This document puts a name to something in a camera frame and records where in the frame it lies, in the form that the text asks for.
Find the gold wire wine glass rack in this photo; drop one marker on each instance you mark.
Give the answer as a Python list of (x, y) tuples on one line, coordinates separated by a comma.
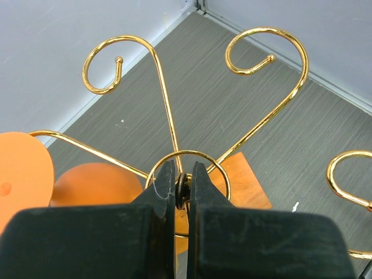
[(274, 139)]

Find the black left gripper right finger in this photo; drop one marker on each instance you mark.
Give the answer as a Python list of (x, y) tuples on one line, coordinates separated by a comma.
[(230, 242)]

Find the orange plastic wine glass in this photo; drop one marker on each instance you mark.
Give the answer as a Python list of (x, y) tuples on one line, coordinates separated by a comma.
[(28, 177)]

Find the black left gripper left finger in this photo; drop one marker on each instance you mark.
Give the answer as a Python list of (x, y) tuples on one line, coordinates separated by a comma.
[(134, 240)]

